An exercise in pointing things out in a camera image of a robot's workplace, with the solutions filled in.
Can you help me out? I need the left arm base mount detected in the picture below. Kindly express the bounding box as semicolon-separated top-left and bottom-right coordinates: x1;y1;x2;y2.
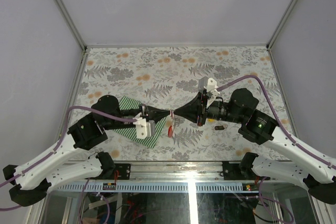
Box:
114;163;131;181

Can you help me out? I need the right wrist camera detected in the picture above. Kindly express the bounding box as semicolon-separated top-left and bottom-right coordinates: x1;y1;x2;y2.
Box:
198;77;219;108

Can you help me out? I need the slotted cable duct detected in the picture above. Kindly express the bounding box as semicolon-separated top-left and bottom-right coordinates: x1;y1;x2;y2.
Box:
58;182;244;193

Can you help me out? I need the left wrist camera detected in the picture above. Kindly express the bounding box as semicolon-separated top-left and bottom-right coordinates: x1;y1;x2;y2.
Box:
133;118;156;139

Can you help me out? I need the aluminium front rail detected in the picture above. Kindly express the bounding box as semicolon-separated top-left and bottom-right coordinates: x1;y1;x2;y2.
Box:
62;159;321;183

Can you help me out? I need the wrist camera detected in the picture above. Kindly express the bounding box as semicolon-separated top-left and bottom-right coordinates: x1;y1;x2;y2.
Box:
198;77;219;108
133;118;156;139

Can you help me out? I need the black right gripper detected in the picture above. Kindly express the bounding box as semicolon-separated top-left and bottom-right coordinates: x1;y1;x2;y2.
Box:
174;91;245;126

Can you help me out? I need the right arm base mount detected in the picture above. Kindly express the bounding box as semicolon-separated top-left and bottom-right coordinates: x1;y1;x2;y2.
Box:
219;161;248;180

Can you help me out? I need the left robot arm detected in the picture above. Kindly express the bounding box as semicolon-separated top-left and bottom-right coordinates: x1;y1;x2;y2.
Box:
3;95;171;207

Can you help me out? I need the red keyring fob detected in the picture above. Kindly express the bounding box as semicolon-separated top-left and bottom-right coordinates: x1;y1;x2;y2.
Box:
167;125;174;138

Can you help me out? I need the green striped cloth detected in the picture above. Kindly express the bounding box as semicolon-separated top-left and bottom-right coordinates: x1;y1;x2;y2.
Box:
113;96;167;148

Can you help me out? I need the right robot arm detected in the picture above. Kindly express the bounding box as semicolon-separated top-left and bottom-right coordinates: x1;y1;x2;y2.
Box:
174;88;335;205

